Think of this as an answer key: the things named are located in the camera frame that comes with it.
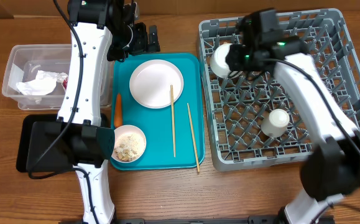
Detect black tray bin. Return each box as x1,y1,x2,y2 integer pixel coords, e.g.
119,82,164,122
16,114,115,172

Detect white paper napkin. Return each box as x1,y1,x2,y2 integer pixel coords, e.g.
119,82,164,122
16,70,68,96

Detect orange carrot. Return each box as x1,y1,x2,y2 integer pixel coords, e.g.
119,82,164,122
113,93,123,128

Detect red snack wrapper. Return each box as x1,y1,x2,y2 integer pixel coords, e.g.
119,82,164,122
62,78,68,90

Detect teal plastic tray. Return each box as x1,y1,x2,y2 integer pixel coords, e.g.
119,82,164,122
111,53,205,170

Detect white paper cup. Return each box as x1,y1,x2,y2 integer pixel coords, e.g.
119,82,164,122
261,109,290,138

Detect pink bowl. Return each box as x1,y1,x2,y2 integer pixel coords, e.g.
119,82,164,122
111,125,147,164

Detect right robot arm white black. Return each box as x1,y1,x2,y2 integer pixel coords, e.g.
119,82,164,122
226,9,360,223

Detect rice and peanut leftovers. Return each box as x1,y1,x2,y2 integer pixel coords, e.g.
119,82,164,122
114,133,146,162

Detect grey dishwasher rack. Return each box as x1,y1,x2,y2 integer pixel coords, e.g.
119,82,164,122
197,9,360,172

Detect wooden chopstick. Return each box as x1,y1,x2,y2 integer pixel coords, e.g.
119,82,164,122
187,103,200,174
170,85,176,157

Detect white plate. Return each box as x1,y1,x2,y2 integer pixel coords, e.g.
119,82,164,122
129,59,184,109

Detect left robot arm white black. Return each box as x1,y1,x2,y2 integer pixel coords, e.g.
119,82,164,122
26,0,160,223

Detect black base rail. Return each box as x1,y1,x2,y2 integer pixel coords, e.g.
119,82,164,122
58,215,336,224

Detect white small bowl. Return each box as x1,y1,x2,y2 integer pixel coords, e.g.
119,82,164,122
210,43,242,79

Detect clear plastic bin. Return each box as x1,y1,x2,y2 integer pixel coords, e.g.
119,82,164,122
1,44,115,111

